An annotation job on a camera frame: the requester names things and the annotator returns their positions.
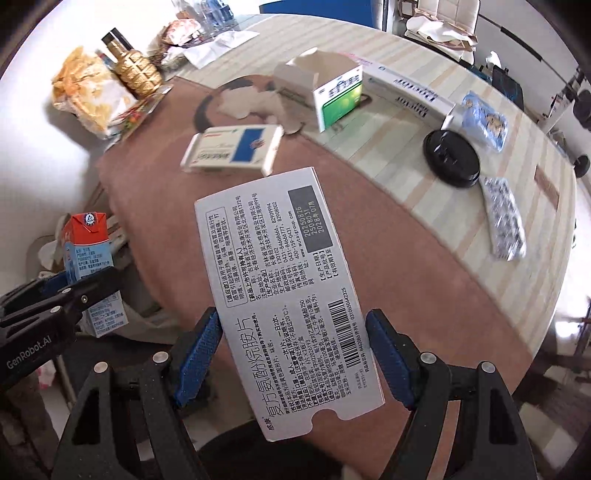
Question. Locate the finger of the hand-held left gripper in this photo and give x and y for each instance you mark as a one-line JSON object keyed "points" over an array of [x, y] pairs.
{"points": [[55, 316], [94, 286]]}

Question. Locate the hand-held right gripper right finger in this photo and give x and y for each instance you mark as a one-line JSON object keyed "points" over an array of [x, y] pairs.
{"points": [[388, 361]]}

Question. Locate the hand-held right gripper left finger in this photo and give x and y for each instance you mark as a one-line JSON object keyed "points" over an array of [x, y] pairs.
{"points": [[199, 355]]}

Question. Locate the orange and blue milk carton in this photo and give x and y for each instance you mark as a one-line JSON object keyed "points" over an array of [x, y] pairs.
{"points": [[85, 244]]}

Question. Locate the white printed medicine box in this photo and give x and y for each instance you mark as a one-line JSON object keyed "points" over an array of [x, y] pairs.
{"points": [[277, 286]]}

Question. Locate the brown table mat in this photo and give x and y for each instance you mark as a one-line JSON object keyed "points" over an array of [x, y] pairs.
{"points": [[161, 221]]}

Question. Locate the clear candy packet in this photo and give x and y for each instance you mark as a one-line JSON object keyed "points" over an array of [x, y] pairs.
{"points": [[141, 110]]}

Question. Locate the silver blister pack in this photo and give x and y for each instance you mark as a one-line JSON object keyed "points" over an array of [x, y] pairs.
{"points": [[504, 217]]}

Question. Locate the yellow snack bag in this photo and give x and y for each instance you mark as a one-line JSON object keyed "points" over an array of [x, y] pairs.
{"points": [[90, 94]]}

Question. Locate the white and blue medicine box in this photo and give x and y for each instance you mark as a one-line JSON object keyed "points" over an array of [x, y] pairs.
{"points": [[231, 147]]}

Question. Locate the black round lid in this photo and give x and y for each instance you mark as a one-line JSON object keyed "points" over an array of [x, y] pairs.
{"points": [[451, 157]]}

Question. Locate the gold grenade-shaped bottle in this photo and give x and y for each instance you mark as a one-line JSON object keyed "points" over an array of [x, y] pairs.
{"points": [[136, 69]]}

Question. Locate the blue printed sachet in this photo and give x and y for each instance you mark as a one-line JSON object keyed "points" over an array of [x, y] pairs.
{"points": [[485, 120]]}

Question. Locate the white crumpled paper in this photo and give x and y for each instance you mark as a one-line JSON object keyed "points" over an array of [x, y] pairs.
{"points": [[217, 48]]}

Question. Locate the crumpled snack wrapper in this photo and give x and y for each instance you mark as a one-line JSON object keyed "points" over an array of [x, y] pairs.
{"points": [[180, 32]]}

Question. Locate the long white medicine box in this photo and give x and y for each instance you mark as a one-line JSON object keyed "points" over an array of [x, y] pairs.
{"points": [[406, 92]]}

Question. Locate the open green and white box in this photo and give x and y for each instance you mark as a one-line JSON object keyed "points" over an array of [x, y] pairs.
{"points": [[332, 92]]}

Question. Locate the clear plastic bottles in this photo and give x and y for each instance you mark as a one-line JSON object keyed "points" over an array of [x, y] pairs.
{"points": [[198, 14]]}

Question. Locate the black bag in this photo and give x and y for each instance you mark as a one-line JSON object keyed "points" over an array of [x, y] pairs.
{"points": [[508, 85]]}

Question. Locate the brown paper bags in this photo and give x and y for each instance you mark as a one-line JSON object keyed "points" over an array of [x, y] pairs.
{"points": [[443, 39]]}

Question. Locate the white chair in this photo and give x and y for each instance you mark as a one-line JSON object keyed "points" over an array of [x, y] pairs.
{"points": [[450, 11]]}

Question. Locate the blue board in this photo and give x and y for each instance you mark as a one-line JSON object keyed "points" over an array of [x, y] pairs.
{"points": [[318, 5]]}

